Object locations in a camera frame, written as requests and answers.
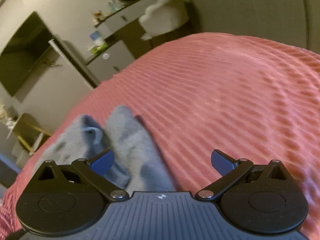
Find grey sweatpants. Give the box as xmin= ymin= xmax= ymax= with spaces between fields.
xmin=34 ymin=106 xmax=175 ymax=194

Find yellow leg side table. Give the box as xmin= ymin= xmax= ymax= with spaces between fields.
xmin=7 ymin=113 xmax=52 ymax=156

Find pink ribbed bedspread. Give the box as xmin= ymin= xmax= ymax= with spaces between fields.
xmin=1 ymin=33 xmax=319 ymax=239

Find grey drawer cabinet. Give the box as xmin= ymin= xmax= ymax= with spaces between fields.
xmin=86 ymin=35 xmax=135 ymax=85

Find white tub on cabinet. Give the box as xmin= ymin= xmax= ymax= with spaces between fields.
xmin=89 ymin=31 xmax=105 ymax=47

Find grey vanity desk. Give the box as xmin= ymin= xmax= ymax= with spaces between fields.
xmin=93 ymin=0 xmax=176 ymax=58

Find grey fluffy vanity chair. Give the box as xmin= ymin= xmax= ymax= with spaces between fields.
xmin=138 ymin=0 xmax=189 ymax=41

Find dark wall television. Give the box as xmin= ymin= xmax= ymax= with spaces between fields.
xmin=1 ymin=12 xmax=53 ymax=97

